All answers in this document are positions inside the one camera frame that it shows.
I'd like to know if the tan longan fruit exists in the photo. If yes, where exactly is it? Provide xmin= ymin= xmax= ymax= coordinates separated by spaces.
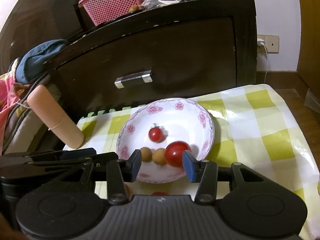
xmin=140 ymin=147 xmax=152 ymax=162

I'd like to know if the large red tomato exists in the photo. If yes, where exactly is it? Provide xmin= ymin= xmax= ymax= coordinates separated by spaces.
xmin=164 ymin=141 xmax=191 ymax=168

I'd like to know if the cherry tomato with stem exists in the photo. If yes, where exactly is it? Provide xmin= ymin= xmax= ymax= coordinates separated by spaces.
xmin=148 ymin=124 xmax=164 ymax=142

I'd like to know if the white floral porcelain plate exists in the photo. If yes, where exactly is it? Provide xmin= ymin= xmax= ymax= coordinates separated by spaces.
xmin=115 ymin=97 xmax=216 ymax=184

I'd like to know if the green checkered tablecloth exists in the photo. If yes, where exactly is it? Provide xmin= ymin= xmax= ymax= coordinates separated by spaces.
xmin=77 ymin=85 xmax=319 ymax=239

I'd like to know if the pink ribbed cylinder case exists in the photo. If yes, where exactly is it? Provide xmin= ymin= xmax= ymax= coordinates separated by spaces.
xmin=27 ymin=85 xmax=84 ymax=149

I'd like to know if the pink floral blanket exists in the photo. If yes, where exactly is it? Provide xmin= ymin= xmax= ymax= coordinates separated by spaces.
xmin=1 ymin=71 xmax=31 ymax=153

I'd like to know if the blue cloth on bed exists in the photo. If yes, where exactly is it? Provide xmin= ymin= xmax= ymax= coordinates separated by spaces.
xmin=14 ymin=39 xmax=68 ymax=84

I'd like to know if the dark wooden nightstand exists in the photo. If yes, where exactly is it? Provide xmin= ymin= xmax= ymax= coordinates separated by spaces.
xmin=45 ymin=0 xmax=257 ymax=112

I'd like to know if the silver drawer handle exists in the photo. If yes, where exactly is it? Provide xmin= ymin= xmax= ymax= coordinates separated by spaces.
xmin=114 ymin=70 xmax=153 ymax=89

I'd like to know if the white charging cable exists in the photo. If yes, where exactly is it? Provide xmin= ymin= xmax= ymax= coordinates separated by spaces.
xmin=257 ymin=38 xmax=269 ymax=84

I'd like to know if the beige wall socket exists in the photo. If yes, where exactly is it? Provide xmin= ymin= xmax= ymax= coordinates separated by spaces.
xmin=257 ymin=35 xmax=279 ymax=54

